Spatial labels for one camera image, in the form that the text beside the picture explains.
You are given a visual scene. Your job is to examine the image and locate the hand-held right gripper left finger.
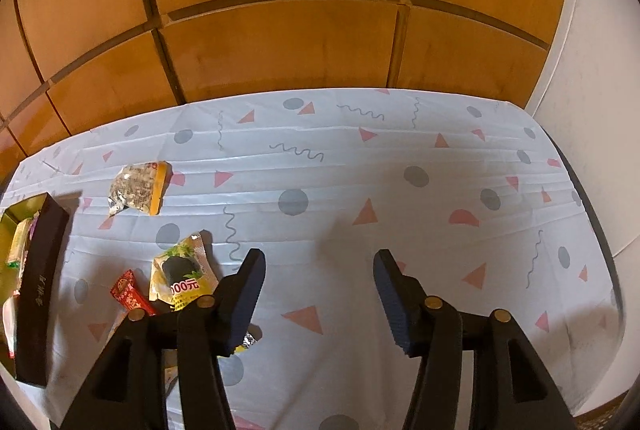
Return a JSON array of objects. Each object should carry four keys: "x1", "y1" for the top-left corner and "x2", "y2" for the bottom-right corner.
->
[{"x1": 60, "y1": 248, "x2": 267, "y2": 430}]

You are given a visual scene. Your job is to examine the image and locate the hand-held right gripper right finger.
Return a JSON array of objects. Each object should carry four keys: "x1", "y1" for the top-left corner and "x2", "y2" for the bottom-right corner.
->
[{"x1": 374, "y1": 248, "x2": 576, "y2": 430}]

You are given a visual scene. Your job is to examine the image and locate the dark brown gift box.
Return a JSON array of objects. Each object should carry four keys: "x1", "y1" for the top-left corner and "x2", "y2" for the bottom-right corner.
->
[{"x1": 0, "y1": 192, "x2": 71, "y2": 387}]

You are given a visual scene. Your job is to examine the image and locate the cracker packet green ends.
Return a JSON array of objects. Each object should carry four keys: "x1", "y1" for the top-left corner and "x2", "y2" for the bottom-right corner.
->
[{"x1": 6, "y1": 217, "x2": 35, "y2": 271}]

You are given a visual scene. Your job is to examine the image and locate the gold plum snack packet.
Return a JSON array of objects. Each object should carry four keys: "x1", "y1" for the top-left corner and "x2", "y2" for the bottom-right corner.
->
[{"x1": 149, "y1": 234, "x2": 221, "y2": 313}]

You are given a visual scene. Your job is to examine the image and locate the patterned white tablecloth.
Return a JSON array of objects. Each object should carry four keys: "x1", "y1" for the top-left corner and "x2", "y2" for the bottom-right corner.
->
[{"x1": 0, "y1": 87, "x2": 626, "y2": 430}]

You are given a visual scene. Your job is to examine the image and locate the small red patterned snack packet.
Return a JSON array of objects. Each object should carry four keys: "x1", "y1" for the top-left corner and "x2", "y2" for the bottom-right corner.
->
[{"x1": 110, "y1": 269, "x2": 158, "y2": 315}]

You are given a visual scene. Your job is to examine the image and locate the clear peanut snack packet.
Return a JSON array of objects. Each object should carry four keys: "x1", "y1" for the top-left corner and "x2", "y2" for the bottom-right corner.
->
[{"x1": 107, "y1": 161, "x2": 172, "y2": 217}]

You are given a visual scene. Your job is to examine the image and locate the woven wicker chair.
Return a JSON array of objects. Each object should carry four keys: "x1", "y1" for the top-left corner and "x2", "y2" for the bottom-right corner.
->
[{"x1": 575, "y1": 402, "x2": 637, "y2": 430}]

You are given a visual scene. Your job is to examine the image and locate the wooden panelled wardrobe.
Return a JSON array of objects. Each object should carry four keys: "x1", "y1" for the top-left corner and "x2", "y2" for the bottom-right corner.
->
[{"x1": 0, "y1": 0, "x2": 583, "y2": 191}]

